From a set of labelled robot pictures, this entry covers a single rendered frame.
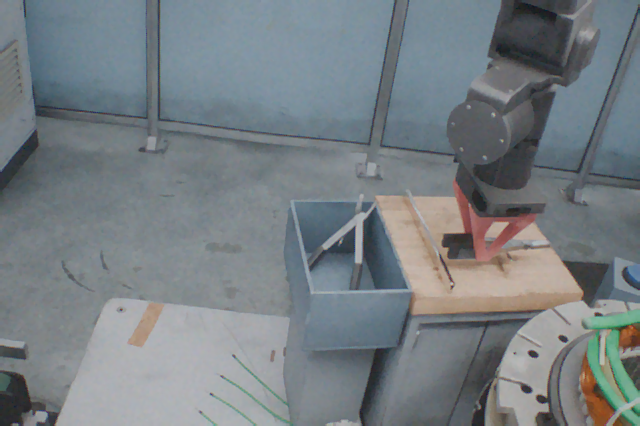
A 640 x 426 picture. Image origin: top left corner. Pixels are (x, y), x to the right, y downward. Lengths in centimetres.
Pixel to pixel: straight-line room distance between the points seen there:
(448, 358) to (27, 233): 200
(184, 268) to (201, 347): 136
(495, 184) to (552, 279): 16
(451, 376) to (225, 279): 157
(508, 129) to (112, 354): 66
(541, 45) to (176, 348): 66
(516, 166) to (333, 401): 37
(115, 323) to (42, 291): 128
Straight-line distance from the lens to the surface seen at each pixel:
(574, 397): 58
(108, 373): 95
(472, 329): 74
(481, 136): 55
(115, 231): 251
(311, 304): 66
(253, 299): 221
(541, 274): 76
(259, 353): 97
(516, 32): 59
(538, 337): 63
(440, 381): 80
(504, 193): 64
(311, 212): 79
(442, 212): 81
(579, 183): 321
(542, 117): 62
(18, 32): 280
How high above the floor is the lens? 149
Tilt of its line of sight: 34 degrees down
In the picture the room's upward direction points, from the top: 9 degrees clockwise
